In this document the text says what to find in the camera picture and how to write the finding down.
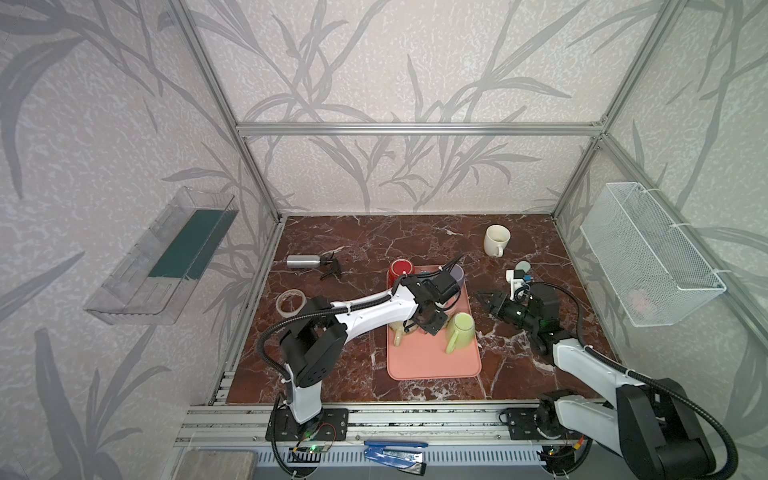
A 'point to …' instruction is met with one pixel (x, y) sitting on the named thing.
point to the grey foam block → (216, 464)
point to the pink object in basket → (639, 302)
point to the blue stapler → (403, 455)
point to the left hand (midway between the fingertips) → (436, 314)
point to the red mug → (400, 267)
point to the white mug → (496, 237)
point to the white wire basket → (657, 278)
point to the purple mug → (457, 273)
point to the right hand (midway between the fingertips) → (477, 287)
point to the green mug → (460, 331)
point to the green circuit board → (315, 448)
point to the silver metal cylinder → (312, 261)
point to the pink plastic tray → (424, 356)
